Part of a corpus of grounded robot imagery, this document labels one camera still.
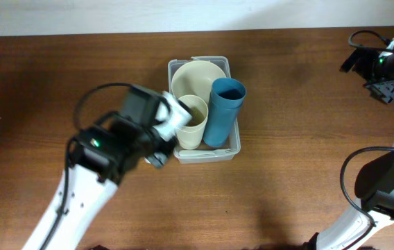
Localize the white plastic fork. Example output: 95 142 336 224
178 149 234 157

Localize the cream cup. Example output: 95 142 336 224
178 94 209 132
176 127 204 150

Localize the blue cup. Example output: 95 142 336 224
210 78 247 108
203 101 241 148

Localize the cream bowl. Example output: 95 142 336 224
171 60 226 103

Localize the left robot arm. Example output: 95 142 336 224
24 85 191 249

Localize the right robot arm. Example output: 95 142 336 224
303 36 394 250

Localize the clear plastic container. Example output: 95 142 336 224
168 56 241 164

